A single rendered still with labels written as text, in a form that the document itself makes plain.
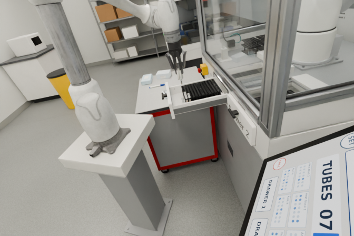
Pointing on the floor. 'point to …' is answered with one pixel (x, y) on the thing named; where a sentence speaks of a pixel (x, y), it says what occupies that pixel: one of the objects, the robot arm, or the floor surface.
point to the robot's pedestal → (139, 198)
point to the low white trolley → (177, 126)
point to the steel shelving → (128, 18)
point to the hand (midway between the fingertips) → (179, 74)
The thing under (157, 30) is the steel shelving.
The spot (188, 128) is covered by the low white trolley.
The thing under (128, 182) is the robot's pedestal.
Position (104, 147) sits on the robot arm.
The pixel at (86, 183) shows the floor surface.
